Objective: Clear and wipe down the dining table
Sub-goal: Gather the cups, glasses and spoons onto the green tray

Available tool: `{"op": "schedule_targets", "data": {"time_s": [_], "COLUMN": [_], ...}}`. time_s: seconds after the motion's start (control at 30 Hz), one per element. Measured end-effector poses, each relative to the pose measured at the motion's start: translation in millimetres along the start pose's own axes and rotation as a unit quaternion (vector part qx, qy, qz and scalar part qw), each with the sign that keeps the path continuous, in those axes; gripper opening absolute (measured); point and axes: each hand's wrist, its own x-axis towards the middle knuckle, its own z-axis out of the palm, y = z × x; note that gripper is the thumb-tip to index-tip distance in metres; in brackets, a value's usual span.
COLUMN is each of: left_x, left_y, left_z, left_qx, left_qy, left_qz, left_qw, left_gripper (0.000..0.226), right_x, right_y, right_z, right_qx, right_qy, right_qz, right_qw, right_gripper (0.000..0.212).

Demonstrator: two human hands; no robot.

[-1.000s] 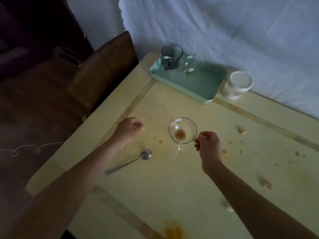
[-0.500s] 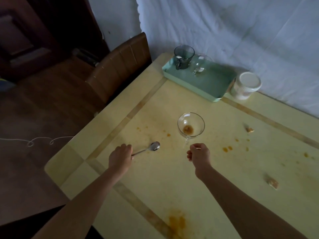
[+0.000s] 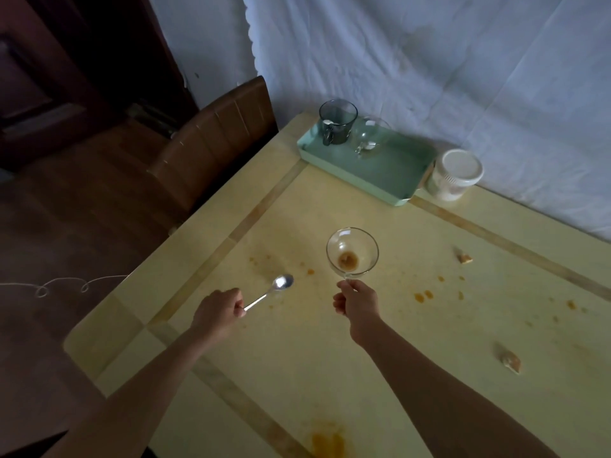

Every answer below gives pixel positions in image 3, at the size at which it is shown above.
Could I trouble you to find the brown wooden chair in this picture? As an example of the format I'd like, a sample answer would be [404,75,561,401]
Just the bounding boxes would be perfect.
[146,74,279,230]

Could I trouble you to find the brown panelled wooden door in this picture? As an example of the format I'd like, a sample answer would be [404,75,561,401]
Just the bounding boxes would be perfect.
[0,0,125,158]

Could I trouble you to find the yellow dining table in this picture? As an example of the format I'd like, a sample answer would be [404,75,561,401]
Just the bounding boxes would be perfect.
[62,113,611,458]

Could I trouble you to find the person's left hand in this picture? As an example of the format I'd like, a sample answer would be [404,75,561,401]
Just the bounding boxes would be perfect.
[190,286,248,345]

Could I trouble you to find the mint green tray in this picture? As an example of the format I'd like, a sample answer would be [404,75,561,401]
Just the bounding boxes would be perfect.
[297,120,438,207]

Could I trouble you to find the white floor cable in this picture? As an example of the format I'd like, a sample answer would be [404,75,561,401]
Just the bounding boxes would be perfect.
[0,275,129,299]

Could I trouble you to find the metal spoon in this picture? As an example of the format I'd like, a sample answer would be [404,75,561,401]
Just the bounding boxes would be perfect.
[243,274,295,312]

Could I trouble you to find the person's right hand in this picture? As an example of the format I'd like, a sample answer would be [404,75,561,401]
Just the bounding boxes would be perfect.
[332,279,384,349]

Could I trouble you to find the person's right forearm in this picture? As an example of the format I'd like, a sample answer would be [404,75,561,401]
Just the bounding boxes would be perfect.
[355,324,559,458]

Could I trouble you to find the person's left forearm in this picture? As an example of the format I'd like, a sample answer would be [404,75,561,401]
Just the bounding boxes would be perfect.
[43,328,225,458]

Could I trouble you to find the dark glass mug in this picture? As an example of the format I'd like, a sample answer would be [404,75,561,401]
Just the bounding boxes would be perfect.
[318,99,359,146]

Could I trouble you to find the white wall cloth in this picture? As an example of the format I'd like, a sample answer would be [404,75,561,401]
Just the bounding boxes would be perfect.
[242,0,611,244]

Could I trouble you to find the dark wooden door frame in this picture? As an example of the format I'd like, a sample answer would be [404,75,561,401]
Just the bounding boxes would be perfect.
[122,0,200,139]

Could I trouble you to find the clear glass cup brown residue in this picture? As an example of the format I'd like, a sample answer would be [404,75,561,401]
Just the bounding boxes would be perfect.
[326,227,380,282]

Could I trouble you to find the white lidded jar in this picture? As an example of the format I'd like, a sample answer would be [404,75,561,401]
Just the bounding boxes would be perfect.
[426,148,484,202]

